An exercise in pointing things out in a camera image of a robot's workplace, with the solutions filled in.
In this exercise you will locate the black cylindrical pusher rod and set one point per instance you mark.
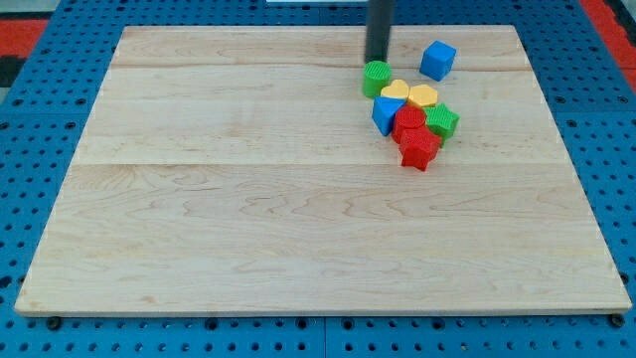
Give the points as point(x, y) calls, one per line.
point(379, 21)

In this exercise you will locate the green cylinder block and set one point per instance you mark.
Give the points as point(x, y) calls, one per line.
point(376, 76)

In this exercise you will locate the blue cube block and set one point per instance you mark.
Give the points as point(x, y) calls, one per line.
point(437, 60)

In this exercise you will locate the yellow heart block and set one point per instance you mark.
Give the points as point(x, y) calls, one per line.
point(398, 89)

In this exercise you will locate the yellow hexagon block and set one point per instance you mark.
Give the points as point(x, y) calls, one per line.
point(422, 96)

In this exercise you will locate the blue triangle block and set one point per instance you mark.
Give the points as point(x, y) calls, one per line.
point(384, 111)

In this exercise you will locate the green star block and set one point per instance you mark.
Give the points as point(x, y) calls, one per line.
point(441, 121)

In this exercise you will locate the red cylinder block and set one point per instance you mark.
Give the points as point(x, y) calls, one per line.
point(407, 117)

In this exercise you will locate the red star block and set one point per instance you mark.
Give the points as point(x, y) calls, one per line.
point(418, 147)

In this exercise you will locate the light wooden board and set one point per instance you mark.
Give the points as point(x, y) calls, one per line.
point(236, 171)

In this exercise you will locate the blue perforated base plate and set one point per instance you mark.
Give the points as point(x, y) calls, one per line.
point(48, 103)

